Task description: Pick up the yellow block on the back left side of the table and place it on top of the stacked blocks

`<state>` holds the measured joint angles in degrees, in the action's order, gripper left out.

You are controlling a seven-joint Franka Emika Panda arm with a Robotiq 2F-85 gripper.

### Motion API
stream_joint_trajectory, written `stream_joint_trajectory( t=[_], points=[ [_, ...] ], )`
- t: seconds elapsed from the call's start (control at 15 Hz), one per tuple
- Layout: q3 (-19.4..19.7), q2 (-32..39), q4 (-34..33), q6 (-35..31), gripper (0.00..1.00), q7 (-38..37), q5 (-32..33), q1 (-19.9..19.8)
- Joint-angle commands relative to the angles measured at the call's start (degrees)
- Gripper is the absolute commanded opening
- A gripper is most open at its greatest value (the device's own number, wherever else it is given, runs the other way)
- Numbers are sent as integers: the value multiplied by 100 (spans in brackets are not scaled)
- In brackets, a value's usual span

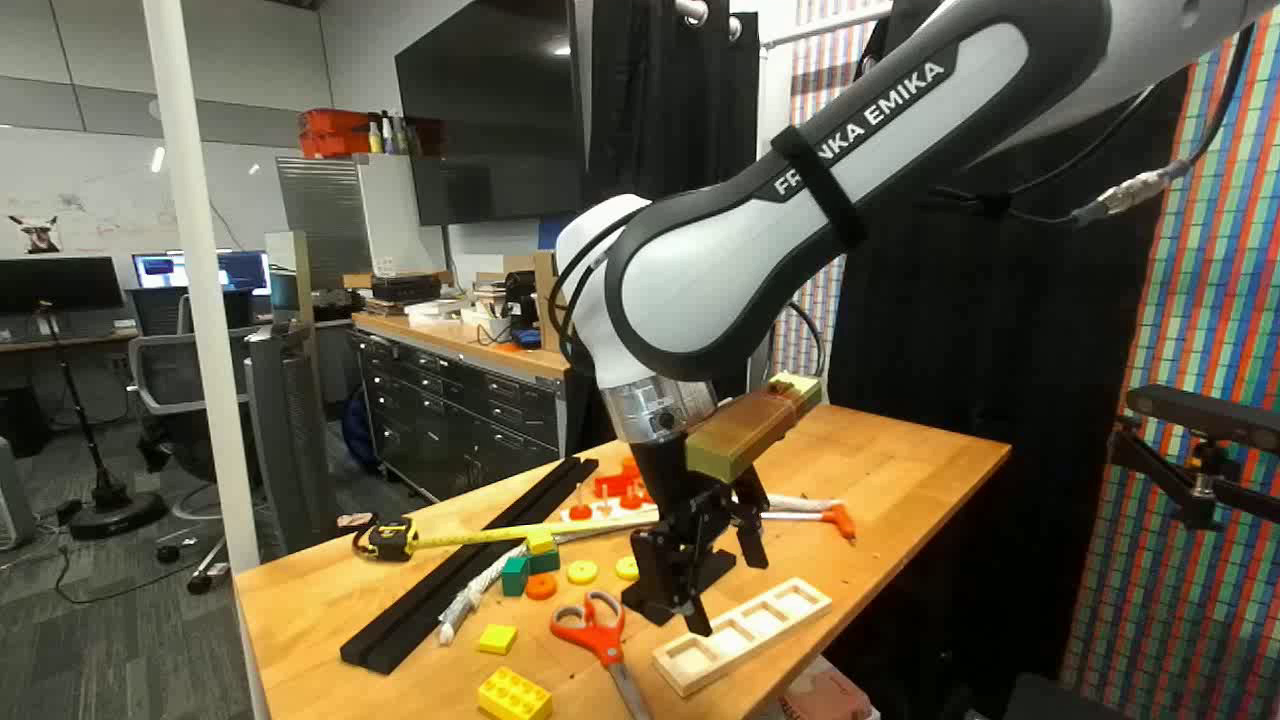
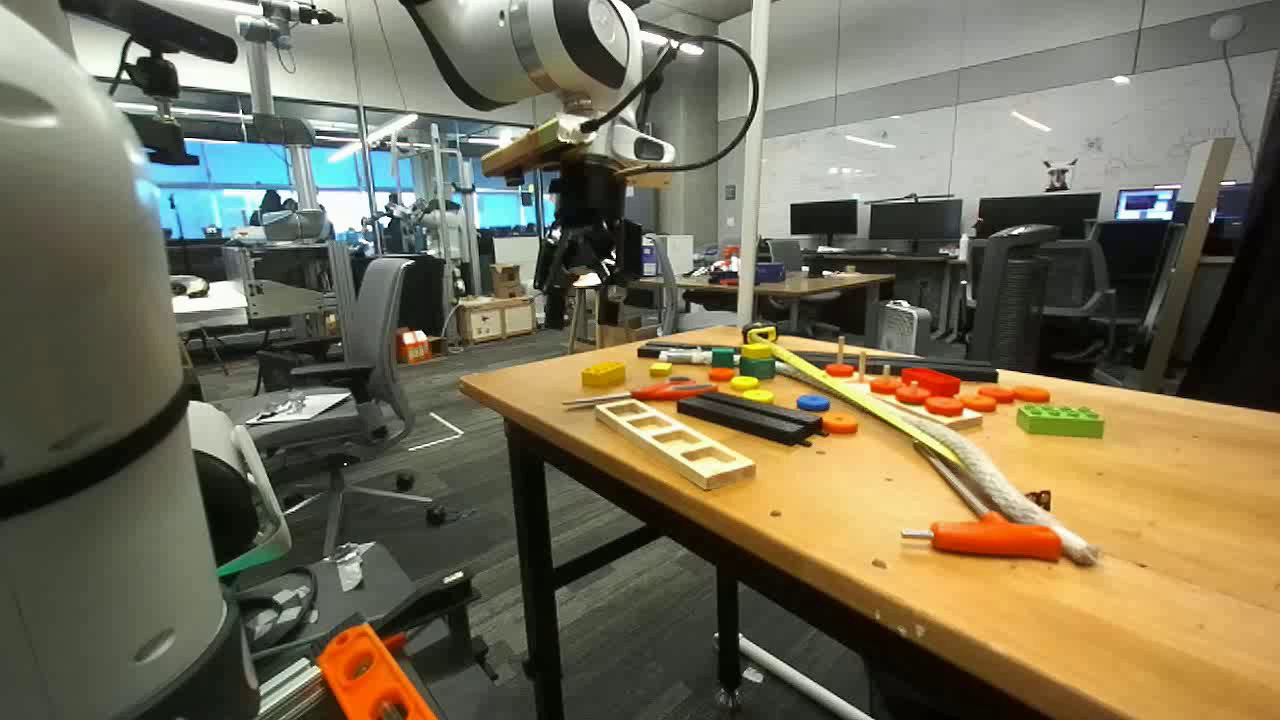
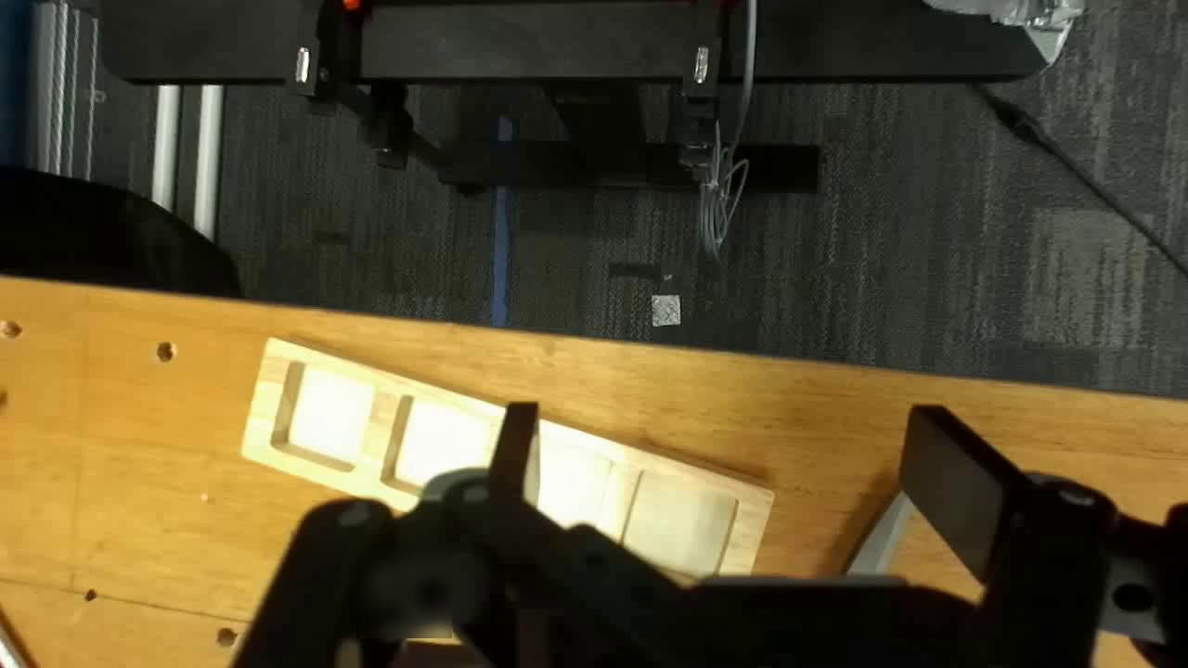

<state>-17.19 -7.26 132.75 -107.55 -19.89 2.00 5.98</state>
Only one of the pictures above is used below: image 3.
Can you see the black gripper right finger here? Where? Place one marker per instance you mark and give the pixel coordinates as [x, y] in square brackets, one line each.
[1054, 558]

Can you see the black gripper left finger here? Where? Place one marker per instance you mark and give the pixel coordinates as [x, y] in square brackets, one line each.
[471, 573]

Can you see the wooden compartment tray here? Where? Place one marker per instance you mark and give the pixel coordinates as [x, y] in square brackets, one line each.
[387, 435]

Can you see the black desk with legs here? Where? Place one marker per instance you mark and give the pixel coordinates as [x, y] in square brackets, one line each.
[328, 45]

